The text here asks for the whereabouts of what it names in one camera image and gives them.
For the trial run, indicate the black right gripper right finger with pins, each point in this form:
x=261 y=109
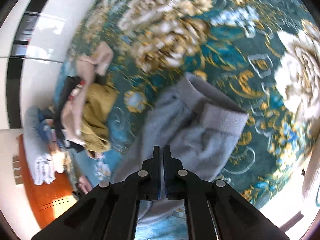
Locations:
x=178 y=181

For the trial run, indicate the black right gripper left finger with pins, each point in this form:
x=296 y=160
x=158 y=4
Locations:
x=146 y=183

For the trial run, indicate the grey fleece sweatshirt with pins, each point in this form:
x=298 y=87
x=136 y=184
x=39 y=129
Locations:
x=199 y=123

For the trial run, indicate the blue patterned clothes pile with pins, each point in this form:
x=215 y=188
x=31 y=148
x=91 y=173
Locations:
x=46 y=129

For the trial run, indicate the mustard yellow knit sweater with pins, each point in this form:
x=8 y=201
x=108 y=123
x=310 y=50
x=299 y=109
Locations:
x=99 y=102

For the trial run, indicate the dark navy garment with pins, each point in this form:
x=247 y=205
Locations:
x=69 y=85

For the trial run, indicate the pink beige garment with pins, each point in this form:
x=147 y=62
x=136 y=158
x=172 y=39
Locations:
x=87 y=67

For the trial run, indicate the teal floral bedspread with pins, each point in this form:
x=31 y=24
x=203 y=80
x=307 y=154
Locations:
x=262 y=54

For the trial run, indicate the orange wooden bed frame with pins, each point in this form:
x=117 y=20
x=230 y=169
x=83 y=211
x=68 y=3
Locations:
x=47 y=201

